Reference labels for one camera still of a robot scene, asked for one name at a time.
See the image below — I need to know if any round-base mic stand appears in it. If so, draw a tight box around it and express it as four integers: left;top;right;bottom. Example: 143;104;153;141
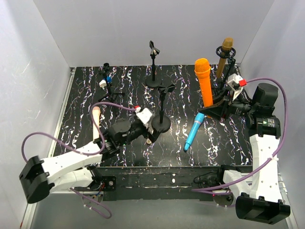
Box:
152;84;175;133
145;41;162;89

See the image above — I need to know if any blue microphone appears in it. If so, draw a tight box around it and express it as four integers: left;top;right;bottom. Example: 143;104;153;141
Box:
183;113;205;152

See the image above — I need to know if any orange microphone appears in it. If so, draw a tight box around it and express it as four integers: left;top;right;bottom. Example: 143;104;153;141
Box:
194;58;213;108

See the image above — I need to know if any tripod shock-mount mic stand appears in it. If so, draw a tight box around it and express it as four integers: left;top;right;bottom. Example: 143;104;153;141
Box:
211;57;236;100

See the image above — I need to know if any gold microphone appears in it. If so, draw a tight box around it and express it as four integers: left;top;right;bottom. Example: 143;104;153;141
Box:
216;37;236;78

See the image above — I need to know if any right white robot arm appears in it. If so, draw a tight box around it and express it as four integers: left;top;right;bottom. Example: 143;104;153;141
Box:
199;81;291;225

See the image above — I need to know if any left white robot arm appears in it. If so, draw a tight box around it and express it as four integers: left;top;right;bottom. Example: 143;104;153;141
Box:
19;118;161;204

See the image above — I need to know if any left tripod clip stand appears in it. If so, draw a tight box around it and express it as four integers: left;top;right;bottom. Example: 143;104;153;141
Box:
98;63;125;103

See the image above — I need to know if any black marbled table mat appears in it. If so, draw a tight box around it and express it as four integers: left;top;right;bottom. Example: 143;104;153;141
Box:
58;65;252;167

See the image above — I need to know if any pink microphone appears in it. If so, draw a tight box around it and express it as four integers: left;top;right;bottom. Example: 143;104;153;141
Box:
92;106;101;140

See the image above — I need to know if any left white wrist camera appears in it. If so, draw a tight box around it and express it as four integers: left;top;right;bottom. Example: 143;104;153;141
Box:
134;106;154;128

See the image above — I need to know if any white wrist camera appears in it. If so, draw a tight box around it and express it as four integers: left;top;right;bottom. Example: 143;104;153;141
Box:
134;106;154;128
227;73;247;101

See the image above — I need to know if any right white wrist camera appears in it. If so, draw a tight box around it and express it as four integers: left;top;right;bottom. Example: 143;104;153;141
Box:
227;73;247;101

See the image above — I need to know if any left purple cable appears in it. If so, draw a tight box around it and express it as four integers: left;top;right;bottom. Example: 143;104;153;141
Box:
21;102;141;219

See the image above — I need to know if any purple cable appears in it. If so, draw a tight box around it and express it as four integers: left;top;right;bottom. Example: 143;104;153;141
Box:
190;76;288;207
21;102;141;219

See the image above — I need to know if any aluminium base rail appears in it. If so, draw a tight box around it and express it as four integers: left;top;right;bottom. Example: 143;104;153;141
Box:
21;68;297;229

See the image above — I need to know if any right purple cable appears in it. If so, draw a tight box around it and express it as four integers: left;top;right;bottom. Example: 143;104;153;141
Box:
190;76;288;207

